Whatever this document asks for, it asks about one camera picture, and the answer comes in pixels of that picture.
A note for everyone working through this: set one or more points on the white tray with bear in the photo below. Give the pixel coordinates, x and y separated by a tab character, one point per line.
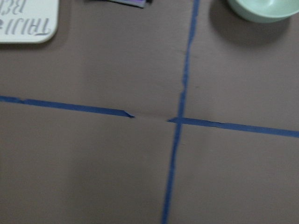
28	21

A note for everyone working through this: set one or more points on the green bowl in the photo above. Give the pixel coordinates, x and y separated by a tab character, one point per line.
264	11

